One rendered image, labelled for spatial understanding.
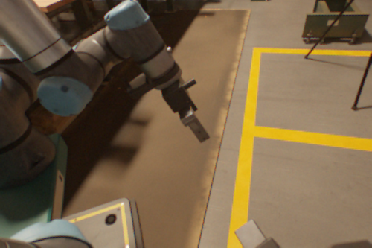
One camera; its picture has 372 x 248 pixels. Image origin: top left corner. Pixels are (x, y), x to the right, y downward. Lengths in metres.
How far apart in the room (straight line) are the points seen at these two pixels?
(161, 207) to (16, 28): 1.10
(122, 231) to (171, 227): 0.38
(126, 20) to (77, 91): 0.16
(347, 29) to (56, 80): 2.78
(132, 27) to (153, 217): 1.03
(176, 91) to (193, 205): 0.90
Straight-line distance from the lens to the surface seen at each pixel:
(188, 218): 1.31
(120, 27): 0.50
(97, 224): 1.02
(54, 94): 0.44
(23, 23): 0.44
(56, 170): 0.66
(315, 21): 2.88
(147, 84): 0.54
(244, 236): 0.37
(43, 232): 0.25
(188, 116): 0.51
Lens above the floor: 1.17
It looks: 38 degrees down
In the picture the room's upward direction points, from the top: 6 degrees counter-clockwise
